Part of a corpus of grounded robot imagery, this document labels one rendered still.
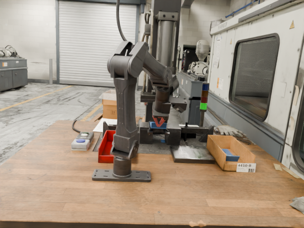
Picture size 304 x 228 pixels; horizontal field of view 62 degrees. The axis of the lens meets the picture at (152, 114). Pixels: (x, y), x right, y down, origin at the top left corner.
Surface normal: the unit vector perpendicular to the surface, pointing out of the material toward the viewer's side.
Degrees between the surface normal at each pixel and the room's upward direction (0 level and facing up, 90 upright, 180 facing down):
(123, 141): 96
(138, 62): 90
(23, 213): 0
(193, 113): 90
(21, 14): 90
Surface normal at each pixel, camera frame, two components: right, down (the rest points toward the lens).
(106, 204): 0.06, -0.97
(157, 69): 0.81, 0.20
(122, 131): -0.51, 0.26
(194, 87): -0.01, 0.22
